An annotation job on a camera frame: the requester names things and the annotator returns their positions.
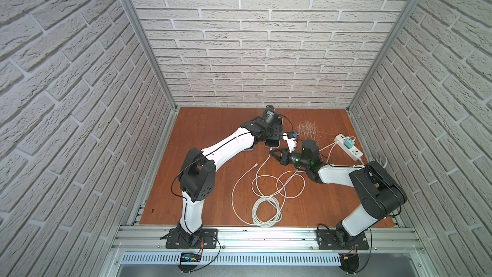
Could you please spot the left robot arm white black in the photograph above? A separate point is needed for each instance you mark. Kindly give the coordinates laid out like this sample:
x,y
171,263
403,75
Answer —
x,y
198,172

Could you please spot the aluminium frame post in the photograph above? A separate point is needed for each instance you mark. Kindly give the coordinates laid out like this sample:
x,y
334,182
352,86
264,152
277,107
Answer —
x,y
140,33
393,35

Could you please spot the teal USB charger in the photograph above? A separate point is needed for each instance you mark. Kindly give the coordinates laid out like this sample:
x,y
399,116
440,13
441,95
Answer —
x,y
349,143

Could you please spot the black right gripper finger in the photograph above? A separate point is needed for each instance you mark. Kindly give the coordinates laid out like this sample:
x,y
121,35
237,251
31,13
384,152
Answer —
x,y
283,162
279,155

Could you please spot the pink-cased smartphone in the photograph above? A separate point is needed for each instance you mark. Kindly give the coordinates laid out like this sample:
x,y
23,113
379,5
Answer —
x,y
273,141

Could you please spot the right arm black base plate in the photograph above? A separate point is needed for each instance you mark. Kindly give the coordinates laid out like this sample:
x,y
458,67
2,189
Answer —
x,y
338,239

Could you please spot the aluminium front rail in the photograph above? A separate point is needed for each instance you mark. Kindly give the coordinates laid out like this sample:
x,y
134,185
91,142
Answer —
x,y
240,238

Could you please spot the right small circuit board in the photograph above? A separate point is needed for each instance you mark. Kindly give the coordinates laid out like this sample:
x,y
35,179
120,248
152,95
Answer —
x,y
349,263

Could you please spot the aluminium frame post right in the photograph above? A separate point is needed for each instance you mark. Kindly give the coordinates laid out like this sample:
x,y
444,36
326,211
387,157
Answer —
x,y
393,35

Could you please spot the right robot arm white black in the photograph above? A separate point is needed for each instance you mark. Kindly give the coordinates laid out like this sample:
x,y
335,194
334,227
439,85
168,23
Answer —
x,y
379,194

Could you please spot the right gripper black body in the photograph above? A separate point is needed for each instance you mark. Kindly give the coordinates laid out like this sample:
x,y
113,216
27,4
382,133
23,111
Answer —
x,y
293,160

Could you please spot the small circuit board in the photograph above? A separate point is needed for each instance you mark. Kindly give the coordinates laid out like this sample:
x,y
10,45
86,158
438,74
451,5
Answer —
x,y
349,263
190,258

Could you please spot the white power strip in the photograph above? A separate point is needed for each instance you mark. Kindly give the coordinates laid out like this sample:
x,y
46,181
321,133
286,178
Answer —
x,y
354,153

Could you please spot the aluminium frame post left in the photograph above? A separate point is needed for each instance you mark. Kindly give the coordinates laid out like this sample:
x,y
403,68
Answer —
x,y
140,33

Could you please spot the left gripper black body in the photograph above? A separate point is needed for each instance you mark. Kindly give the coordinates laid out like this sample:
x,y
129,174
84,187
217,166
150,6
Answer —
x,y
273,140

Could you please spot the left small circuit board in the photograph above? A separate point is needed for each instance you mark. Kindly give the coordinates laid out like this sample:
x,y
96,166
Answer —
x,y
190,258

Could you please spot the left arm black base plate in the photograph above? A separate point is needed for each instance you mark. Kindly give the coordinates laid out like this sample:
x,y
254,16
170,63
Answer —
x,y
179,238

